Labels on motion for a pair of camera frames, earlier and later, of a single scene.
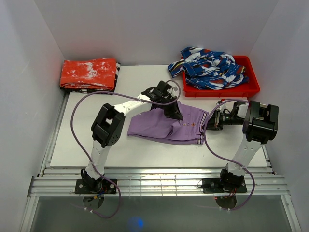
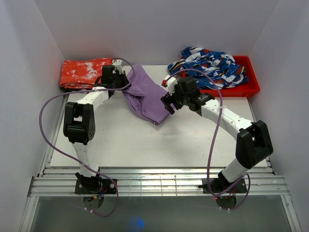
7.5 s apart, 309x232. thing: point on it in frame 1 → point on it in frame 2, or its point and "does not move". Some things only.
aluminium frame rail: [157, 181] does not move
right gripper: [214, 123] → [167, 98]
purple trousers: [155, 124] → [145, 93]
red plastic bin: [245, 89] does not move
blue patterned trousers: [209, 69] does not move
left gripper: [175, 113] → [123, 77]
